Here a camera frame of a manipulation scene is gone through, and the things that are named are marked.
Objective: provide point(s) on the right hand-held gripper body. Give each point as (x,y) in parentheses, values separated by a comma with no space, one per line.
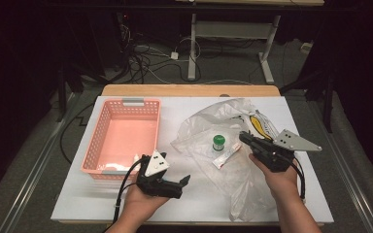
(291,142)

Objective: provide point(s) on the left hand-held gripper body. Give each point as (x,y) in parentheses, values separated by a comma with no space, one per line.
(156,165)

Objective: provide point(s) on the white tube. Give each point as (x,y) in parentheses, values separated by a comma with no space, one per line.
(225,158)

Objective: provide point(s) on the green-capped bottle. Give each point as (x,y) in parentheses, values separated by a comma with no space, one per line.
(218,139)

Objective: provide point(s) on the clear plastic bag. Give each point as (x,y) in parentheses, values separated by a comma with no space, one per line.
(207,126)

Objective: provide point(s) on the pink plastic basket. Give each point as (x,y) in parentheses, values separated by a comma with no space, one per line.
(123,129)

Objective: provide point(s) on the person's left hand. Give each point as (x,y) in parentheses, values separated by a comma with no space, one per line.
(142,204)

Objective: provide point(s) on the person's right hand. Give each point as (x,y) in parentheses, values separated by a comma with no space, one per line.
(280,183)

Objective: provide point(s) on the black stand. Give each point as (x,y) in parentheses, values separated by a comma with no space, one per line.
(328,97)
(61,97)

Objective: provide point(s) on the white board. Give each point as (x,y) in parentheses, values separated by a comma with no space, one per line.
(77,200)

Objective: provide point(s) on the white power adapter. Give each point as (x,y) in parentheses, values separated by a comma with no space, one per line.
(174,55)

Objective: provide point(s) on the white-legged desk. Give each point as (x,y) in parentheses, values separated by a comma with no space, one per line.
(191,48)

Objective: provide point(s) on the metal floor rail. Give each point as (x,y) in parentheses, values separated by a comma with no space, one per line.
(32,181)
(349,181)

